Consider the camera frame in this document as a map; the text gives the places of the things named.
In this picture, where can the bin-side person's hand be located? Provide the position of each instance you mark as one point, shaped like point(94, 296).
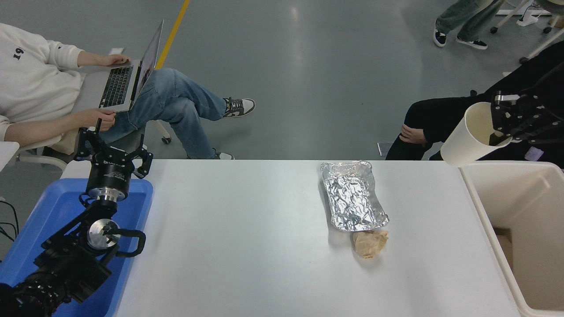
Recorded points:
point(413, 134)

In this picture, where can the crumpled tan paper ball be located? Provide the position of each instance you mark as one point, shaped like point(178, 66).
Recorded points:
point(370, 243)

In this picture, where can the laptop person's right hand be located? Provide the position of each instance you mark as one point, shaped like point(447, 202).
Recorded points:
point(94, 118)

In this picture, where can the laptop person's right forearm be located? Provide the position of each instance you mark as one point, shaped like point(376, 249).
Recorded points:
point(42, 130)

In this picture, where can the white chair base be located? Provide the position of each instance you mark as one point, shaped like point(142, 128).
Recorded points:
point(527, 20)

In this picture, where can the crinkled foil tray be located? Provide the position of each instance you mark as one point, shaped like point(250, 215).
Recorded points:
point(352, 198)

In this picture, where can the laptop person's left forearm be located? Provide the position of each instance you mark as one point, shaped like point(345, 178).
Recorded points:
point(92, 58)

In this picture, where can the white wheeled chair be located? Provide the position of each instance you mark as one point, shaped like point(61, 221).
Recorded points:
point(42, 161)

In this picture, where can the laptop person's left hand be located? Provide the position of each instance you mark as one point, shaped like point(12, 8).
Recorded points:
point(118, 60)

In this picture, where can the white panel corner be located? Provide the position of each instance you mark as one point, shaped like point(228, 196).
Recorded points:
point(6, 152)

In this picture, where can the standing person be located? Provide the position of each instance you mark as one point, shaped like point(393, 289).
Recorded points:
point(471, 22)

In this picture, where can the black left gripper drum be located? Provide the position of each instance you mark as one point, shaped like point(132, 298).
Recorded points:
point(109, 174)

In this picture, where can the person with laptop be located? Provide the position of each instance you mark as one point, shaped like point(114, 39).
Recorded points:
point(31, 75)

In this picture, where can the white paper cup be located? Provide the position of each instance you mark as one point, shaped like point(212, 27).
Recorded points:
point(462, 138)

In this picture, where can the blue plastic tray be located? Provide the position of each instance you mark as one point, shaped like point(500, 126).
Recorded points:
point(48, 207)

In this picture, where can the silver laptop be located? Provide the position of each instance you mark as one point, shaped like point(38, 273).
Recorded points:
point(119, 83)

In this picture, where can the large pale bin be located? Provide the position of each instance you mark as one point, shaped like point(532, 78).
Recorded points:
point(528, 211)

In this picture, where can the person beside bin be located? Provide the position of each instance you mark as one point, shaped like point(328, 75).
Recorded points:
point(440, 114)

